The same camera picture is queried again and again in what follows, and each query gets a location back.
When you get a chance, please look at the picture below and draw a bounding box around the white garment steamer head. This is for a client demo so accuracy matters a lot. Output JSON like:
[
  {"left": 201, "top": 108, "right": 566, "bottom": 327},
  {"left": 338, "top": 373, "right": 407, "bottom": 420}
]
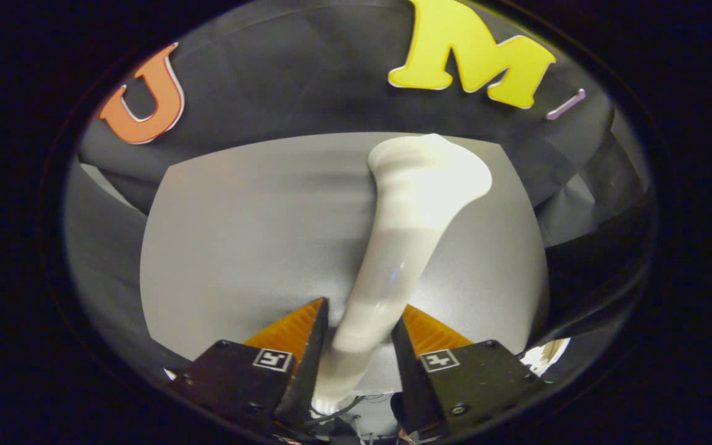
[{"left": 313, "top": 133, "right": 494, "bottom": 415}]

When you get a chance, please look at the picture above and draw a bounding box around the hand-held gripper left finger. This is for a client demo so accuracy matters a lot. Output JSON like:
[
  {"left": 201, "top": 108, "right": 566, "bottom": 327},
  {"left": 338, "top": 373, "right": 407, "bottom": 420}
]
[{"left": 167, "top": 297, "right": 330, "bottom": 436}]

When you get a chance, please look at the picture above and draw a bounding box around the black backdrop cloth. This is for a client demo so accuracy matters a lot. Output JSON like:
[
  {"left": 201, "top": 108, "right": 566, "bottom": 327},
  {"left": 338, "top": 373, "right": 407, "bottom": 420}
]
[{"left": 62, "top": 0, "right": 659, "bottom": 371}]

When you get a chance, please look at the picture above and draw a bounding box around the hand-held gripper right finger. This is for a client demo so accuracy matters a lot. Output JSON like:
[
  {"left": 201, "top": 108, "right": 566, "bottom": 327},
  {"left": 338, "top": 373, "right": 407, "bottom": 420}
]
[{"left": 391, "top": 304, "right": 548, "bottom": 439}]

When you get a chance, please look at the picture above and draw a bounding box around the grey drawer cabinet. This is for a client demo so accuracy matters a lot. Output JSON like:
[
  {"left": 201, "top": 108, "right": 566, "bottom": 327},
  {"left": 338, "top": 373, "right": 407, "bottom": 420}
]
[{"left": 140, "top": 132, "right": 549, "bottom": 396}]

